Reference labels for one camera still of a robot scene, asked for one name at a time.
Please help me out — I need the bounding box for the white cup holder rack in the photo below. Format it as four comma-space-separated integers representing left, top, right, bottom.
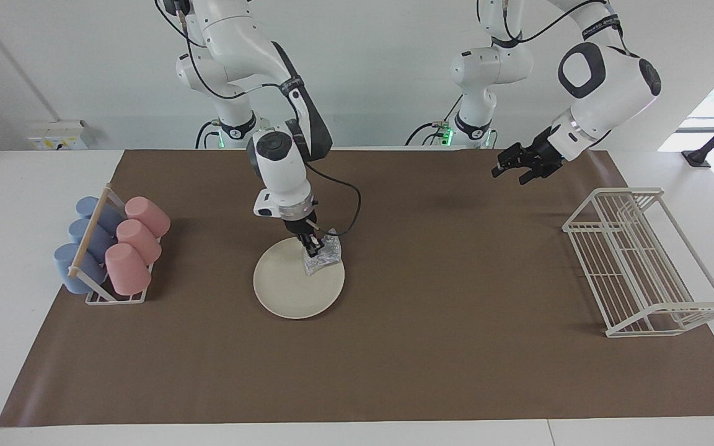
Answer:
68, 183, 162, 305

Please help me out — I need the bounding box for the white wall outlet box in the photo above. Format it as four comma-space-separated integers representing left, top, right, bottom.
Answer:
27, 120, 88, 151

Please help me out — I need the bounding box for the black base cable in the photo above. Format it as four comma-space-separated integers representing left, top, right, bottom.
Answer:
195, 120, 221, 149
405, 93, 464, 147

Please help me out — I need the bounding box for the cream round plate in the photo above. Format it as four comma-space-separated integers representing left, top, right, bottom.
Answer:
253, 236, 346, 320

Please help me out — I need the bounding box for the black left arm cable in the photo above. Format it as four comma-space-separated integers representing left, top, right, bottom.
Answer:
477, 0, 618, 49

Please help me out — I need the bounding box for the blue plastic cup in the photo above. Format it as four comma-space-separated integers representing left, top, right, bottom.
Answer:
76, 196, 125, 236
69, 218, 116, 264
53, 243, 108, 295

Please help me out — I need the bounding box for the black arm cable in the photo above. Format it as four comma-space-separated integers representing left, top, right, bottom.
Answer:
477, 0, 618, 49
304, 158, 363, 238

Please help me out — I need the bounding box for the pink plastic cup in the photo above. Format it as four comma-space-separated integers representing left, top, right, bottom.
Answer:
116, 219, 162, 266
125, 196, 171, 239
105, 243, 152, 296

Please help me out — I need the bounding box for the brown table mat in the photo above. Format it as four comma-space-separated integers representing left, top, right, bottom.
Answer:
0, 147, 714, 428

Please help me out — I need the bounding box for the black left base cable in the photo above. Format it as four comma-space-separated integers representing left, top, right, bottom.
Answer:
405, 93, 464, 147

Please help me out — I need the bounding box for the white wire dish rack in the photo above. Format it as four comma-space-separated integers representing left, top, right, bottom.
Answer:
562, 187, 714, 338

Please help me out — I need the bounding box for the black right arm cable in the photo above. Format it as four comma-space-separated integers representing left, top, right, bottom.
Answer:
304, 158, 363, 238

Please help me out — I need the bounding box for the black right base cable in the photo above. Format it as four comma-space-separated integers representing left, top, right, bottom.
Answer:
195, 120, 221, 149

